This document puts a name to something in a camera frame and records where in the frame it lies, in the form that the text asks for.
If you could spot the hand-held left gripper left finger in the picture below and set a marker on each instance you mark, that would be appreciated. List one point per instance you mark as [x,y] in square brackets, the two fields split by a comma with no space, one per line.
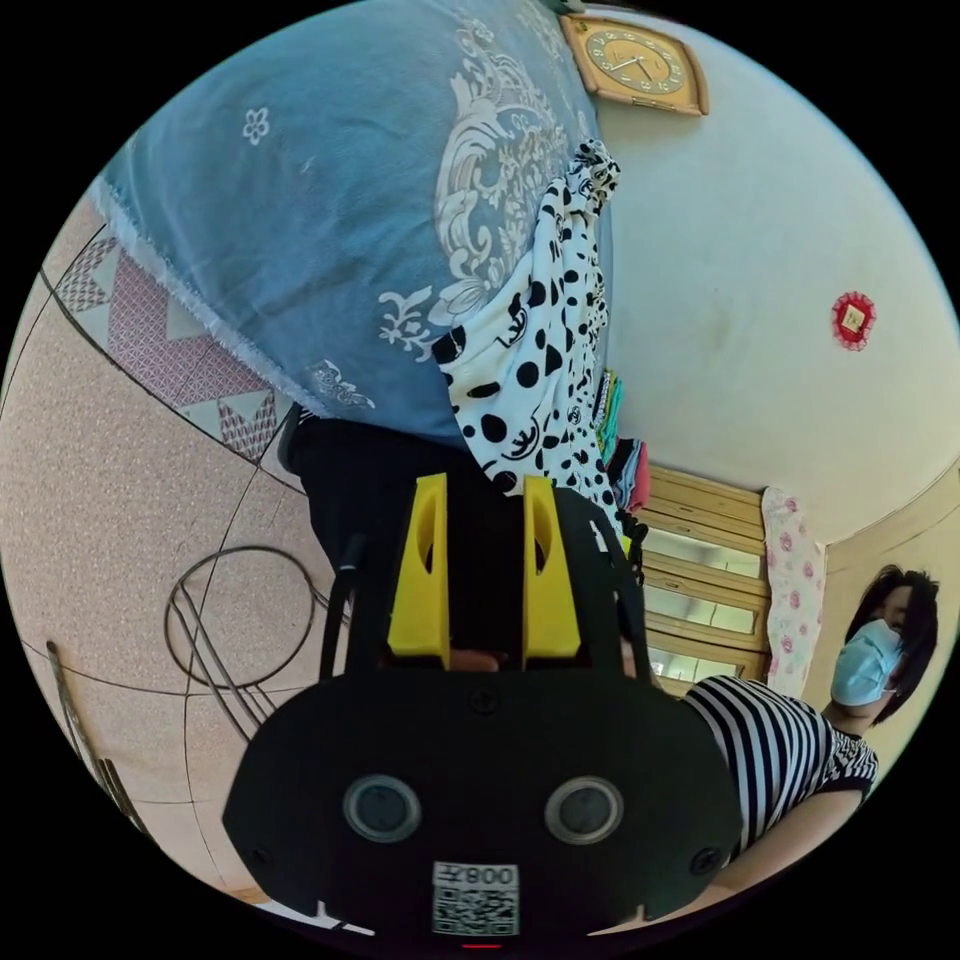
[414,600]

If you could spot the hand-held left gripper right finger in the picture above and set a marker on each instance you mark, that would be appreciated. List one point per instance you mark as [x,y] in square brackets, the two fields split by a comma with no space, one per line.
[551,615]

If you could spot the white polka dot short sleeve shirt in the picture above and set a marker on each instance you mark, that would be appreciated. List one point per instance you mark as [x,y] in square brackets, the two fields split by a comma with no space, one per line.
[540,352]

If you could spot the person's left forearm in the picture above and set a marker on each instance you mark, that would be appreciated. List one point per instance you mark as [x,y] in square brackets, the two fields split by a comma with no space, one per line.
[802,832]

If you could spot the wooden cupboard with glass panes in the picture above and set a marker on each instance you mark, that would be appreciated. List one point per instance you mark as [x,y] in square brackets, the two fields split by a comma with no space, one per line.
[705,570]

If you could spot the pile of clothes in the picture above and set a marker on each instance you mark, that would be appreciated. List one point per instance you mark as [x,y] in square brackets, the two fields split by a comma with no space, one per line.
[626,469]

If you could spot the floral white curtain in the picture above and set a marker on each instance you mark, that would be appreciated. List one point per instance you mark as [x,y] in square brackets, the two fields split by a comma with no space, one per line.
[791,585]

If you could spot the person's body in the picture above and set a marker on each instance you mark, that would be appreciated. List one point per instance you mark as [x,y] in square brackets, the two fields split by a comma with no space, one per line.
[780,742]

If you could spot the bed with blue patterned quilt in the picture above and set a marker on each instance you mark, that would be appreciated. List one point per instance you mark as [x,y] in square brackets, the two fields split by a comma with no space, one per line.
[300,225]

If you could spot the red wall ornament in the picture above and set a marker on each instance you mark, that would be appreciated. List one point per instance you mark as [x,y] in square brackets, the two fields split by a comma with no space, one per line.
[853,321]

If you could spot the square wooden wall clock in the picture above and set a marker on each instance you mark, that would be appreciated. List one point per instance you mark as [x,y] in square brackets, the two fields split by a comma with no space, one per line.
[636,61]

